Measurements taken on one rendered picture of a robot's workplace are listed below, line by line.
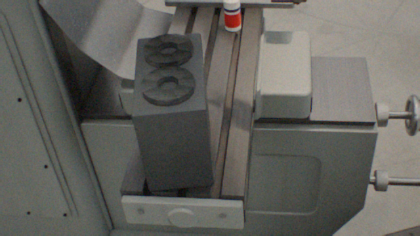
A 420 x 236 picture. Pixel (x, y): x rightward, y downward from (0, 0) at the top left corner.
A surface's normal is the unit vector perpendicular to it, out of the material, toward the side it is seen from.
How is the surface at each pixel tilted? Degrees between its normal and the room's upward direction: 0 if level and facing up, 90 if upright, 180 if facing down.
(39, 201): 89
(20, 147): 89
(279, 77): 0
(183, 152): 90
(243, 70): 0
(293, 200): 90
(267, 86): 0
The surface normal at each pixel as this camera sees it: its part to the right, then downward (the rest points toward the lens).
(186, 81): -0.07, -0.73
